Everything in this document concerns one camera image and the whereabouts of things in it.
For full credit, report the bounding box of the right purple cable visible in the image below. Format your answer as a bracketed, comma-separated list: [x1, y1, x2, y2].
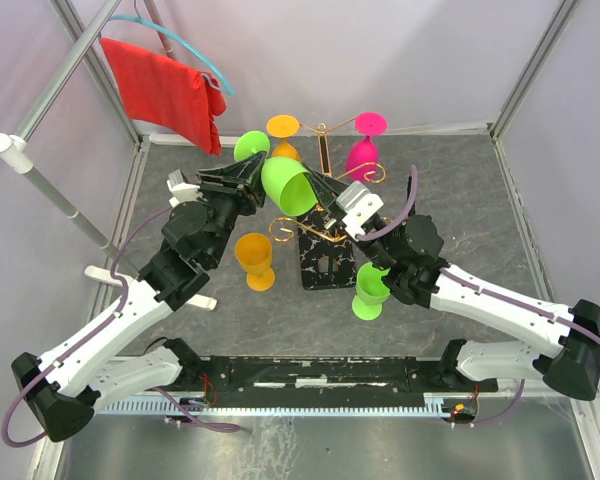
[352, 164, 600, 429]

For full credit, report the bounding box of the teal clothes hanger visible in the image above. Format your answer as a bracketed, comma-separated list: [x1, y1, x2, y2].
[108, 0, 237, 97]

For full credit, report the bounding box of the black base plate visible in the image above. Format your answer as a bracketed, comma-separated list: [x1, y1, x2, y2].
[165, 356, 498, 406]

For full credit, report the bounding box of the green goblet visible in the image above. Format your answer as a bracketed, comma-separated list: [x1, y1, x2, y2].
[351, 262, 390, 321]
[233, 130, 318, 217]

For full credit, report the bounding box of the white clothes stand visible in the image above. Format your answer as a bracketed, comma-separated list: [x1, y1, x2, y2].
[0, 0, 265, 311]

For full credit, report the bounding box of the green goblet front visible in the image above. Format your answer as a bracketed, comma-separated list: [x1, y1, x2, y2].
[351, 262, 390, 321]

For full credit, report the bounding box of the orange goblet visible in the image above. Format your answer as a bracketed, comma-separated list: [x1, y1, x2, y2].
[266, 114, 300, 161]
[234, 232, 275, 292]

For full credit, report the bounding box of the magenta goblet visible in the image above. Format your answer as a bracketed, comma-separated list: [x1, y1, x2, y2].
[345, 112, 387, 182]

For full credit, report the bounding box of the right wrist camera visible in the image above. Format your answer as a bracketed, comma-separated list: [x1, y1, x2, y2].
[336, 181, 384, 238]

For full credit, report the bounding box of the white cable duct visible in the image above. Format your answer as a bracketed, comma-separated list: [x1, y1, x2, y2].
[99, 390, 454, 415]

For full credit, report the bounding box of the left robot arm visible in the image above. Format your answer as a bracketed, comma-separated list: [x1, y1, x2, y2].
[7, 152, 267, 442]

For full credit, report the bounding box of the gold wine glass rack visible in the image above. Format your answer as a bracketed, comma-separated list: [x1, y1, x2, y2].
[268, 119, 387, 291]

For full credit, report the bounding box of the red cloth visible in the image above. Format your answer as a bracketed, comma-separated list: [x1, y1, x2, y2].
[100, 38, 226, 155]

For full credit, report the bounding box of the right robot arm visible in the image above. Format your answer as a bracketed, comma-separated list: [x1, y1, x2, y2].
[304, 170, 600, 401]

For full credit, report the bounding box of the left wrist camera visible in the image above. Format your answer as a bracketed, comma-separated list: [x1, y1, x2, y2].
[167, 169, 201, 208]

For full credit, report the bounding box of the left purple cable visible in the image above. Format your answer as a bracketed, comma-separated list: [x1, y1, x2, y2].
[0, 204, 241, 447]

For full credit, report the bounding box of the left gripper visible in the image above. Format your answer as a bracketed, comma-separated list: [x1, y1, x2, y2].
[197, 150, 274, 266]

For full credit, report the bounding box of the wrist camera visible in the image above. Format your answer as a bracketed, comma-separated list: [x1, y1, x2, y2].
[336, 181, 384, 238]
[167, 169, 201, 208]

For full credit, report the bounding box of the purple cable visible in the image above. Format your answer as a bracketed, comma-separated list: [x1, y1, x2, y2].
[0, 204, 241, 447]
[352, 164, 600, 429]

